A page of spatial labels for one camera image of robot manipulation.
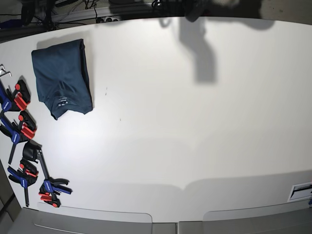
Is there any long black bar clamp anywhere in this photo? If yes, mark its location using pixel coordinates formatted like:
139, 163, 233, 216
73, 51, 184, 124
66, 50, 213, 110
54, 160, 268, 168
22, 142, 72, 208

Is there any top blue red bar clamp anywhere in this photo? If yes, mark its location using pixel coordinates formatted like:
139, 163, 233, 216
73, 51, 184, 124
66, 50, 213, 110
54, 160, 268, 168
0, 79, 31, 117

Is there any grey chair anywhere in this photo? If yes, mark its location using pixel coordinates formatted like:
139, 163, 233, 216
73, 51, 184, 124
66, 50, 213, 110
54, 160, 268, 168
9, 202, 177, 234
177, 201, 312, 234

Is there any silver metal hook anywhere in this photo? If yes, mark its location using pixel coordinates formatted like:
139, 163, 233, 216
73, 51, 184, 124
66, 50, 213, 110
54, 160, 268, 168
0, 64, 12, 77

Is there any aluminium frame rail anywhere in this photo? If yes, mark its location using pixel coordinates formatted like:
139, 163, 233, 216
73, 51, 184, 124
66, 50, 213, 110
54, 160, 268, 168
34, 6, 122, 26

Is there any left grey chair back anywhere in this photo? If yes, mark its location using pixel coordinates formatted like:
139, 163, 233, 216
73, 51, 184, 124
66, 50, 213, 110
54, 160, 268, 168
9, 202, 177, 234

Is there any right grey chair back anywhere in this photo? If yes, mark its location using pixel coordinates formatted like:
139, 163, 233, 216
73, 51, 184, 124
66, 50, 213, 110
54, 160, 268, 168
177, 201, 312, 234

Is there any dark blue T-shirt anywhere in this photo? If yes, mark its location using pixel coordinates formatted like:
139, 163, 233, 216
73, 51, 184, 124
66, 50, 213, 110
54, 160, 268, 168
31, 39, 93, 120

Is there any blue red bar clamp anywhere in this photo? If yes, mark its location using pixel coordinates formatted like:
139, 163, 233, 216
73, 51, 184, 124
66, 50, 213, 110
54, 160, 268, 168
0, 110, 37, 165
7, 158, 39, 207
0, 79, 31, 117

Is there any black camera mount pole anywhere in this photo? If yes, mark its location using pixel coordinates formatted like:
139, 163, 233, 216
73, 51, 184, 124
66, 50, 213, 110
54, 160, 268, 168
185, 0, 210, 22

